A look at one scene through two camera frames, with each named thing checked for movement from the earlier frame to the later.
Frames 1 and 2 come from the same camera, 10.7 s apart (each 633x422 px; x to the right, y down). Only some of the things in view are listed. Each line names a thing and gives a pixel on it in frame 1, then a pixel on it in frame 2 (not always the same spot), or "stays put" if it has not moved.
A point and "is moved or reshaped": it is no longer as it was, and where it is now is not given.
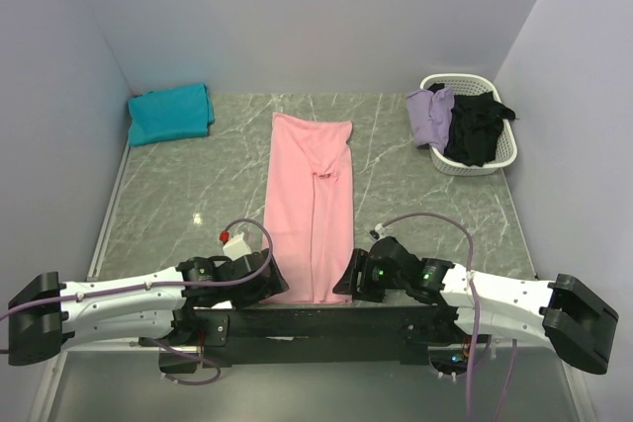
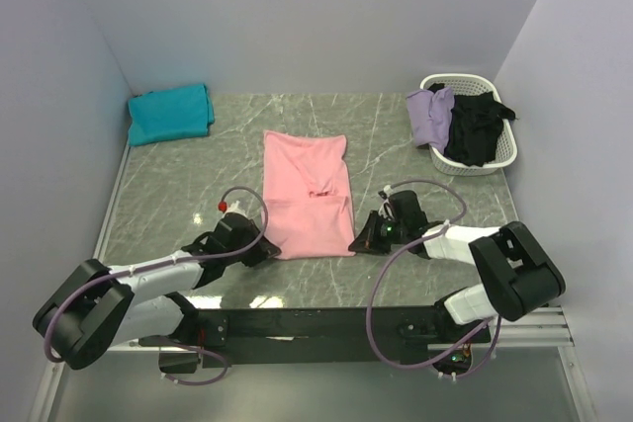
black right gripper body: [374, 281] → [384, 232]
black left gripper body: [241, 297] → [252, 257]
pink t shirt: [309, 224] is moved or reshaped
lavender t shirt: [430, 115] stays put
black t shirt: [476, 125] stays put
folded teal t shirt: [171, 114] stays put
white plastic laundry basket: [473, 84] stays put
